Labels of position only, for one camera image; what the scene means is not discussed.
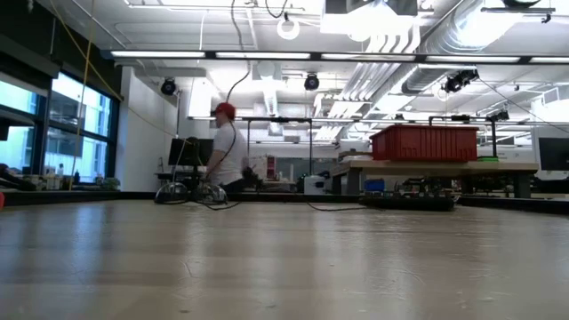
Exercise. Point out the white machine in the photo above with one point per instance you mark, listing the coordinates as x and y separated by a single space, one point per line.
315 184

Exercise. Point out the black monitor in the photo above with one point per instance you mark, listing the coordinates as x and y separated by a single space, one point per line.
184 152
555 153

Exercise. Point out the long ceiling light strip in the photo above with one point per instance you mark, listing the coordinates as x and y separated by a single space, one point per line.
471 59
262 55
355 57
155 54
551 60

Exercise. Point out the clear safety glasses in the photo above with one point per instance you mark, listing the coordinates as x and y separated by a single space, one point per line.
171 194

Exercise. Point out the black keypad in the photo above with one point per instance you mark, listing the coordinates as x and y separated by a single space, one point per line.
400 204

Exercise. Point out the red ribbed plastic bin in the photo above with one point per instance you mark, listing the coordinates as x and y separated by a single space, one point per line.
422 144

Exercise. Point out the white ceiling unit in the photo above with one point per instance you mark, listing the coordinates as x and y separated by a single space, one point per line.
355 18

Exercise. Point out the wooden top rolling workbench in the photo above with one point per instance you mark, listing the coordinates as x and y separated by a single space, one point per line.
444 168

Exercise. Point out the large window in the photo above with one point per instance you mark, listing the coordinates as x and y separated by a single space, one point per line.
75 111

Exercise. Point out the black metal rack frame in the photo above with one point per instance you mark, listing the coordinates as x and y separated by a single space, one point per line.
275 120

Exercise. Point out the round black ceiling camera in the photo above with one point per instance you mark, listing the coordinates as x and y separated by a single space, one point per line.
168 87
311 82

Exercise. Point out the silver ventilation duct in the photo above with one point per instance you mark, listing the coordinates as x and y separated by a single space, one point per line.
422 80

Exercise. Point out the black ceiling camera rig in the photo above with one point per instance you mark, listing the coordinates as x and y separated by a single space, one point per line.
458 81

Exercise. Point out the black camera stand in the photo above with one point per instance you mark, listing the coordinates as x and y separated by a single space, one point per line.
494 138

